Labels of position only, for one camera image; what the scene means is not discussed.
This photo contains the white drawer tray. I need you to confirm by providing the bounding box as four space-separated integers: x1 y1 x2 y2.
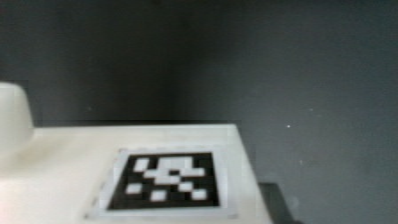
0 82 273 224

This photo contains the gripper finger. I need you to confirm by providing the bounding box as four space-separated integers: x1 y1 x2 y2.
260 183 303 224

